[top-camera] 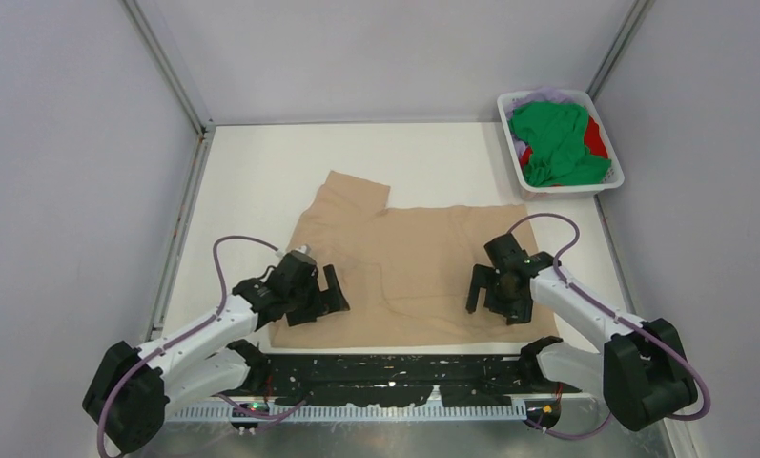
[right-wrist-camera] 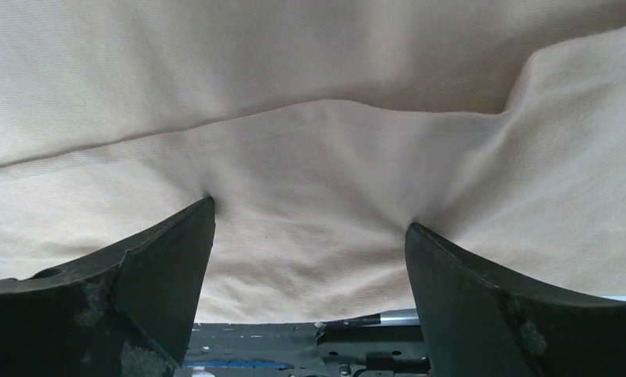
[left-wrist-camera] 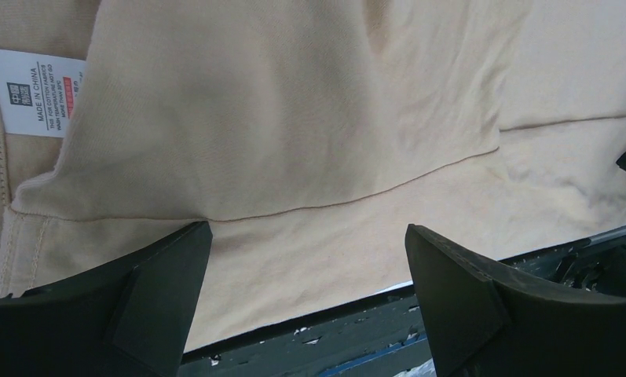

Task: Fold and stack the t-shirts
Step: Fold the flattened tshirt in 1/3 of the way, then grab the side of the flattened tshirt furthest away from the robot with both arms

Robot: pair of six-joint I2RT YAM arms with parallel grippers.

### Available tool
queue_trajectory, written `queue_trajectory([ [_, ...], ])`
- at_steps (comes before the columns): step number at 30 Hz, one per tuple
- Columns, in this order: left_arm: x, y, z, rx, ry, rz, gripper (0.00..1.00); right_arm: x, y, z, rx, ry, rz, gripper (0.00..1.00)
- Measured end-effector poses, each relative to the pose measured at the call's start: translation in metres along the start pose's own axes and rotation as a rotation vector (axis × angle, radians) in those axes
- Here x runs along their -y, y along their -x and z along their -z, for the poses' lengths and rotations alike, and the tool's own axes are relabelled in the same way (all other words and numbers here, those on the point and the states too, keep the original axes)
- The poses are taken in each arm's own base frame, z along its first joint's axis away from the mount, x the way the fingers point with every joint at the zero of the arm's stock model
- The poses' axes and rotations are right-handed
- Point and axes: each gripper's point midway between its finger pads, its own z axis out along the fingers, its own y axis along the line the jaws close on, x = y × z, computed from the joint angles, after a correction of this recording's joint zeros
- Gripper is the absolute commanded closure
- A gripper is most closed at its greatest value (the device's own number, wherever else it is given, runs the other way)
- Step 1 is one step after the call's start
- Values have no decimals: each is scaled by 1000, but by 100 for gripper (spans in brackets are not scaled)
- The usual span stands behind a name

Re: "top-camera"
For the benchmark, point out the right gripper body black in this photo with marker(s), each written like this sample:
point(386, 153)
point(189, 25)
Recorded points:
point(514, 306)

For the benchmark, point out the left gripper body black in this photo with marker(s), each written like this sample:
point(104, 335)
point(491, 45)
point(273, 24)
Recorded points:
point(303, 302)

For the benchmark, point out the beige t shirt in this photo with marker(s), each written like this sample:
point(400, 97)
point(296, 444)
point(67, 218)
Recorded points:
point(405, 272)

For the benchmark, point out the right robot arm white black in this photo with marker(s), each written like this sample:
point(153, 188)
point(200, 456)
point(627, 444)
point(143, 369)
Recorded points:
point(638, 368)

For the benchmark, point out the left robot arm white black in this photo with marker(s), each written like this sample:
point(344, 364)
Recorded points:
point(136, 388)

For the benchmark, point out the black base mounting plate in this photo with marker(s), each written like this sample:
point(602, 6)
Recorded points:
point(392, 380)

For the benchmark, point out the white plastic basket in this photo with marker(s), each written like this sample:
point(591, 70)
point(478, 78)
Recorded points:
point(613, 178)

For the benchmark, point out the green t shirt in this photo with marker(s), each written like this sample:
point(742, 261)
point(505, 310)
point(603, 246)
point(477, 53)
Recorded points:
point(555, 134)

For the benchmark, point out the red t shirt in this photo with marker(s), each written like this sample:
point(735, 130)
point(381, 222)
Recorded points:
point(593, 141)

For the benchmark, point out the lavender t shirt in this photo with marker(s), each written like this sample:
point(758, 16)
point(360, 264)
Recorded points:
point(543, 94)

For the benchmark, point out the white slotted cable duct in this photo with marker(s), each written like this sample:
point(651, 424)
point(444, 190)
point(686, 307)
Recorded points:
point(213, 412)

